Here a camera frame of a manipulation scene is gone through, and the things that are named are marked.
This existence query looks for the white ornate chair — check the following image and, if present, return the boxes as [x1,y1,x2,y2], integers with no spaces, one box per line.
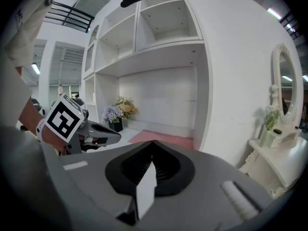
[237,130,308,200]

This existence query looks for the pink table mat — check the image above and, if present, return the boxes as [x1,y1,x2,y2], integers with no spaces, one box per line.
[127,128,195,151]

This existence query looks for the black flower vase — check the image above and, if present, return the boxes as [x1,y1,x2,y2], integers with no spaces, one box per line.
[107,118,124,133]

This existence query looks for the blue hydrangea flowers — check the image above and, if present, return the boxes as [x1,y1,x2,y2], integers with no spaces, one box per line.
[101,104,124,125]

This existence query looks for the white shelf unit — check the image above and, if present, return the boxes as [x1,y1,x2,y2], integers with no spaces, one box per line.
[81,0,216,154]

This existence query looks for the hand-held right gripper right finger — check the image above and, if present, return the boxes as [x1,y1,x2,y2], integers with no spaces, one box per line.
[138,140,275,231]

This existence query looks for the black railing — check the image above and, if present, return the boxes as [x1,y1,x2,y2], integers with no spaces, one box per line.
[44,1,96,33]

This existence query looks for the white wristwatch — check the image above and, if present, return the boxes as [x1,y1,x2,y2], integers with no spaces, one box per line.
[36,118,47,143]

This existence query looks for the person's beige shirt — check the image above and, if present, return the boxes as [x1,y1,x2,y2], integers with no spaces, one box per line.
[0,0,72,231]

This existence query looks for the white flower vase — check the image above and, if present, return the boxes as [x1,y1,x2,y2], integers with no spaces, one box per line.
[260,126,275,148]

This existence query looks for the oval white framed mirror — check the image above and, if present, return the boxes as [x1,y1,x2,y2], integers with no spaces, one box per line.
[271,42,304,131]

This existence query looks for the person's left hand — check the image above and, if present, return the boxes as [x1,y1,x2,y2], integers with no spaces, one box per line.
[44,126,73,155]

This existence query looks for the person's left forearm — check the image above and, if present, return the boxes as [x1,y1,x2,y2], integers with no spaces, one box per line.
[18,95,46,136]

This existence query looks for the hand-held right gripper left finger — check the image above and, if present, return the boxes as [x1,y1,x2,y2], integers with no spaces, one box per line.
[42,140,154,231]

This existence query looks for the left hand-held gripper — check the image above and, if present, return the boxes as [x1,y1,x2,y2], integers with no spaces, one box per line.
[44,92,122,155]

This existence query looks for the yellow flower bouquet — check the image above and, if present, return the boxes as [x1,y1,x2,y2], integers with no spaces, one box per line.
[115,96,140,120]

